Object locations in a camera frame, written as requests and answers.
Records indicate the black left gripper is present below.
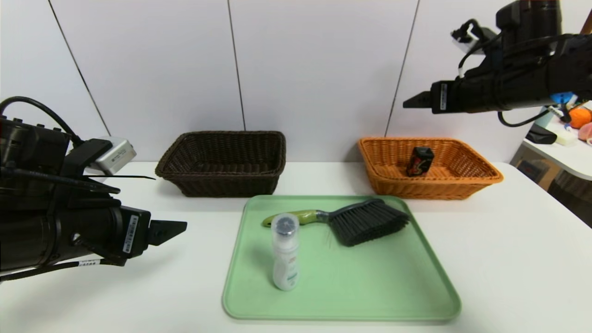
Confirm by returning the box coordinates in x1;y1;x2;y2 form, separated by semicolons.
55;205;187;259

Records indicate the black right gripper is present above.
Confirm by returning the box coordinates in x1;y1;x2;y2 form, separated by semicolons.
402;80;483;114

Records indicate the black red gum box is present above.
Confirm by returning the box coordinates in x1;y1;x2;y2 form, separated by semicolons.
406;147;435;178

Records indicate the white plastic bottle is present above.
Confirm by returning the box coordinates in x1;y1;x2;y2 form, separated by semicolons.
271;213;300;291

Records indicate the black brush green handle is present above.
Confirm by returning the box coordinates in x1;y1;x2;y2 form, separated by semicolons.
262;199;410;247

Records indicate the dark brown wicker basket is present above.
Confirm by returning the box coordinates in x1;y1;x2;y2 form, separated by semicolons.
155;131;287;198

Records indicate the orange wicker basket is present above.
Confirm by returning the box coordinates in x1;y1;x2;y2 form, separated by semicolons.
358;137;504;200

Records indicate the black pouch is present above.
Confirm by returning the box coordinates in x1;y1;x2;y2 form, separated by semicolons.
524;123;558;145

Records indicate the pale yellow small box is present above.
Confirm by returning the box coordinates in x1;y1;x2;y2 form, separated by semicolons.
554;129;577;147

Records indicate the white side table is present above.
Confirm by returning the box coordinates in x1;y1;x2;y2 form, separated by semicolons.
510;111;592;182

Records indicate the orange fruit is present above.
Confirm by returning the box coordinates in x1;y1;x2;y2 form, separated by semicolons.
568;109;592;130

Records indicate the light green plastic tray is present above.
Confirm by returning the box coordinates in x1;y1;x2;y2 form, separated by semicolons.
222;195;461;321

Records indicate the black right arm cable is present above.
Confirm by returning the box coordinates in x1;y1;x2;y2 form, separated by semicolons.
458;18;502;79

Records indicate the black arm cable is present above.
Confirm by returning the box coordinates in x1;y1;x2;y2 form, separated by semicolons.
458;18;502;79
0;96;84;146

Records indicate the thin black cable tie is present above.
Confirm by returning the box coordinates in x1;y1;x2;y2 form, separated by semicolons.
83;174;156;181

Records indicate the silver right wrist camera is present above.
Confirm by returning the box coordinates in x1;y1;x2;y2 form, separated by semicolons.
451;25;486;56

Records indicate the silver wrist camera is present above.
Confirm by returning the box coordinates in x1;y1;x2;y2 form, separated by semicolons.
86;136;137;175
451;25;486;56

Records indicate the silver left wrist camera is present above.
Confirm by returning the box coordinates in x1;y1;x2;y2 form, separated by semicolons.
86;136;137;175

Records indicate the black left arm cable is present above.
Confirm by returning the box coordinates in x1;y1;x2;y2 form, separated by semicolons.
0;96;84;146

